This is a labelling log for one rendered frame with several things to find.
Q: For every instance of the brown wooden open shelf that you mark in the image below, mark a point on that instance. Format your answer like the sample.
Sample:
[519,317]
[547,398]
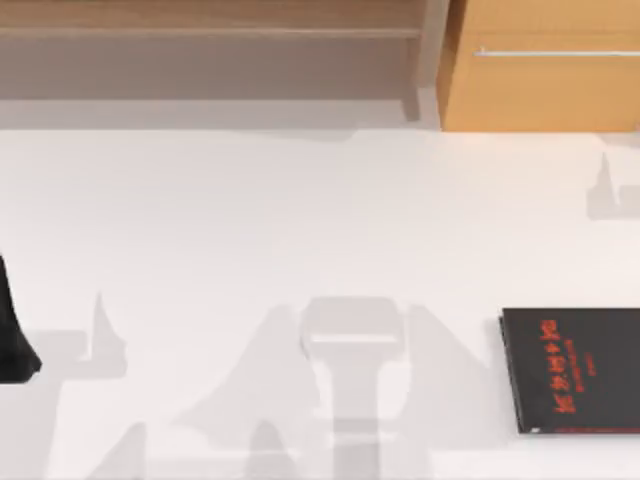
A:
[210,55]

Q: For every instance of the light wooden cupboard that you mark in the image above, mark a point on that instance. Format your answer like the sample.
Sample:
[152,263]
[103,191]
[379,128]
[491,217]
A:
[540,100]

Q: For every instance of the black book with red lettering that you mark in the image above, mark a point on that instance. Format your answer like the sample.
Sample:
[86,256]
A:
[575,370]

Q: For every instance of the light wooden drawer front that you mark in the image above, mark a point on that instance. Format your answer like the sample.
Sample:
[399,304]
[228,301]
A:
[550,80]

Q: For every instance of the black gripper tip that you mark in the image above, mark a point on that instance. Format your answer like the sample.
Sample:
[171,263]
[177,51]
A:
[14,340]

